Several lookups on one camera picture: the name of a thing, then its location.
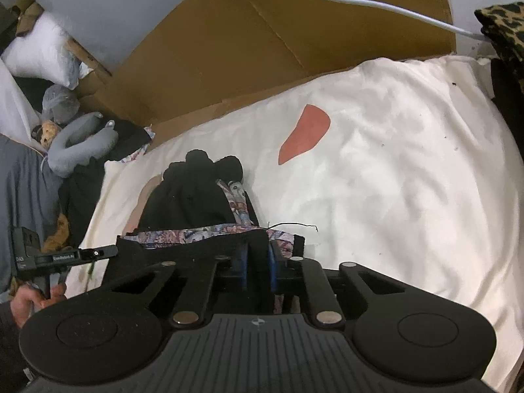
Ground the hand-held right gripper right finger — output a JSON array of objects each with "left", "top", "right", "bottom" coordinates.
[{"left": 268, "top": 242, "right": 412, "bottom": 328}]

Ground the brown cardboard box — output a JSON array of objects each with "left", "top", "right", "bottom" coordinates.
[{"left": 76, "top": 0, "right": 457, "bottom": 148}]

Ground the brown garment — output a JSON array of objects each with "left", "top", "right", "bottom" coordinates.
[{"left": 43, "top": 213, "right": 70, "bottom": 252}]

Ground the large pale grey tub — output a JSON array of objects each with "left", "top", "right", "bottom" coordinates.
[{"left": 22, "top": 0, "right": 224, "bottom": 73}]

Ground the grey plastic bag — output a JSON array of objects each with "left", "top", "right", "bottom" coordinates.
[{"left": 42, "top": 84, "right": 80, "bottom": 123}]

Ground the cream bear print blanket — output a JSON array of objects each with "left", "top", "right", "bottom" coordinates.
[{"left": 65, "top": 55, "right": 524, "bottom": 393}]

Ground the black cloth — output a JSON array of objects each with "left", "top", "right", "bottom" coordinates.
[{"left": 489, "top": 59, "right": 524, "bottom": 140}]

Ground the person's left hand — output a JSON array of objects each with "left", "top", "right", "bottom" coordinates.
[{"left": 10, "top": 282, "right": 67, "bottom": 330}]

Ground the light blue blanket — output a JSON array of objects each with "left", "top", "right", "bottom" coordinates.
[{"left": 0, "top": 135, "right": 62, "bottom": 291}]

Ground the white pillow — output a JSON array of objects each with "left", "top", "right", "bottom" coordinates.
[{"left": 2, "top": 11, "right": 82, "bottom": 90}]

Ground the black garment with floral lining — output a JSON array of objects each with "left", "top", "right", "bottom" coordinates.
[{"left": 104, "top": 149, "right": 319, "bottom": 316}]

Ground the black clothes pile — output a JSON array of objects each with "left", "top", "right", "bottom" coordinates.
[{"left": 59, "top": 119, "right": 154, "bottom": 248}]

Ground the white cable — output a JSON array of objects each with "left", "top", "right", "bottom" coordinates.
[{"left": 202, "top": 0, "right": 490, "bottom": 42}]

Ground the leopard print cloth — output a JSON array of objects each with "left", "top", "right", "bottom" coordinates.
[{"left": 475, "top": 3, "right": 524, "bottom": 86}]

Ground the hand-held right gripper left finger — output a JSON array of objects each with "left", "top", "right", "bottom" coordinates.
[{"left": 102, "top": 241, "right": 251, "bottom": 328}]

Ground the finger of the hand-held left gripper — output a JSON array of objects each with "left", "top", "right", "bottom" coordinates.
[{"left": 77, "top": 244, "right": 119, "bottom": 263}]

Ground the white fabric bag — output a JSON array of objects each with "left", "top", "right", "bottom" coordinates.
[{"left": 0, "top": 59, "right": 42, "bottom": 144}]

